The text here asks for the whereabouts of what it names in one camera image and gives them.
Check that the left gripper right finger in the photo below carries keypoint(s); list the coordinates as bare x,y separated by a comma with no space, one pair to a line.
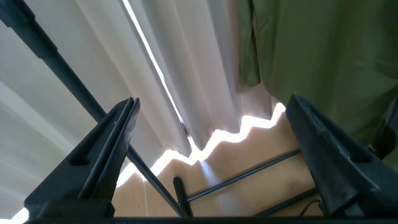
345,180

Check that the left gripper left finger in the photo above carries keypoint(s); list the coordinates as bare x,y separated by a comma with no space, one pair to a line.
102,174

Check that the green long-sleeved shirt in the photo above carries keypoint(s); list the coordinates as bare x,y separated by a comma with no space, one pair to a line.
326,46

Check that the black clothes rack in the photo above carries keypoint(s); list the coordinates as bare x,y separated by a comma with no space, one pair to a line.
62,71

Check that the beige curtain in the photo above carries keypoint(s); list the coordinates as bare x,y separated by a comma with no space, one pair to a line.
192,62

